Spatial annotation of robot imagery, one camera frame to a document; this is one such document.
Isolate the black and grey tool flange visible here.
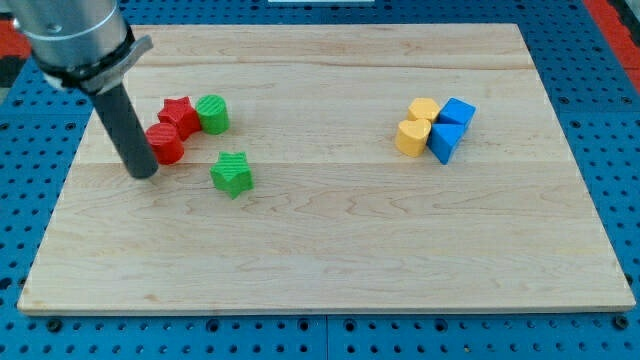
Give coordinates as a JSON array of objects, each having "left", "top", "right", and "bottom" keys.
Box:
[{"left": 33, "top": 25, "right": 154, "bottom": 95}]

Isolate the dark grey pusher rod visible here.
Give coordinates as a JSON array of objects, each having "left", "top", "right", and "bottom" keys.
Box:
[{"left": 89, "top": 84, "right": 158, "bottom": 179}]

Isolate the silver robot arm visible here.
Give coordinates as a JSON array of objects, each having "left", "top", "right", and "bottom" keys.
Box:
[{"left": 1, "top": 0, "right": 158, "bottom": 179}]

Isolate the red star block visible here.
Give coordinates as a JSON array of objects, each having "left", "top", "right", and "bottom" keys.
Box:
[{"left": 157, "top": 97, "right": 202, "bottom": 140}]

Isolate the green star block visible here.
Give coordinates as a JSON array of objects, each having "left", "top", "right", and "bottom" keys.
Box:
[{"left": 210, "top": 152, "right": 254, "bottom": 199}]

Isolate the red cylinder block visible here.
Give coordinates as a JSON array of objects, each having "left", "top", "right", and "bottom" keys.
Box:
[{"left": 145, "top": 123, "right": 184, "bottom": 165}]

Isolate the green cylinder block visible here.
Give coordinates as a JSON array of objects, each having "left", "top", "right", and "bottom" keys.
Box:
[{"left": 196, "top": 94, "right": 230, "bottom": 135}]

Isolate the wooden board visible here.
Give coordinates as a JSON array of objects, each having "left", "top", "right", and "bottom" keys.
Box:
[{"left": 18, "top": 24, "right": 635, "bottom": 316}]

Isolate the yellow heart block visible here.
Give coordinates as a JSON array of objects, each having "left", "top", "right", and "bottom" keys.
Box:
[{"left": 394, "top": 119, "right": 432, "bottom": 157}]

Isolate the yellow hexagon block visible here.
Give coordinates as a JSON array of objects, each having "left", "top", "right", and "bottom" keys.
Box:
[{"left": 407, "top": 98, "right": 441, "bottom": 123}]

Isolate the blue triangle block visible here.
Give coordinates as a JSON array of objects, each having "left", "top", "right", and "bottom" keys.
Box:
[{"left": 427, "top": 123, "right": 465, "bottom": 165}]

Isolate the blue cube block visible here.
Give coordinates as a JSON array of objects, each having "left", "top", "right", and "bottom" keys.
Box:
[{"left": 437, "top": 98, "right": 476, "bottom": 130}]

